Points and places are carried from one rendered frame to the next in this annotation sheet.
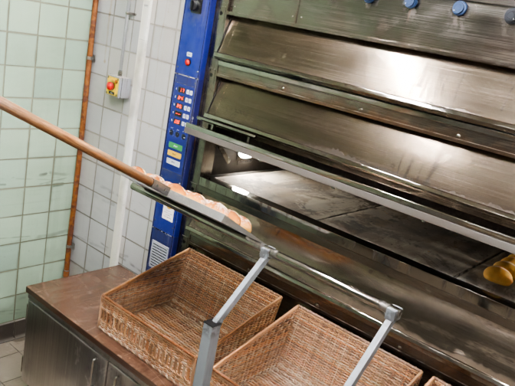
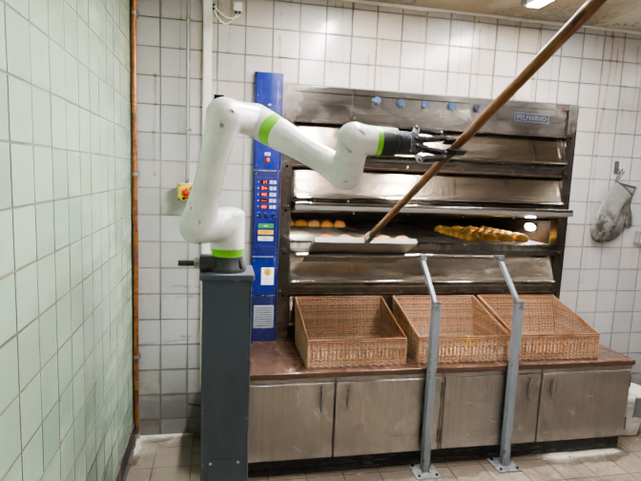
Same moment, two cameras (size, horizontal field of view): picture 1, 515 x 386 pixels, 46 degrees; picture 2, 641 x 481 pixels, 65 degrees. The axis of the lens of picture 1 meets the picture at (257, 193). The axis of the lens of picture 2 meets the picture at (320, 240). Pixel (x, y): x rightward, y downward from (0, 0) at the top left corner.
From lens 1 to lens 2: 2.48 m
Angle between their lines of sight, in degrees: 48
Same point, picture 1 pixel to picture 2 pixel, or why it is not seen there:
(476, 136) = (471, 168)
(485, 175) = (478, 186)
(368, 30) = (402, 122)
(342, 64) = not seen: hidden behind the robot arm
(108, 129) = (172, 233)
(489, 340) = (494, 264)
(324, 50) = not seen: hidden behind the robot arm
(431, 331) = (469, 273)
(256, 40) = (322, 136)
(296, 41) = not seen: hidden behind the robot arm
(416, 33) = (430, 120)
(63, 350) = (279, 404)
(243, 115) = (323, 188)
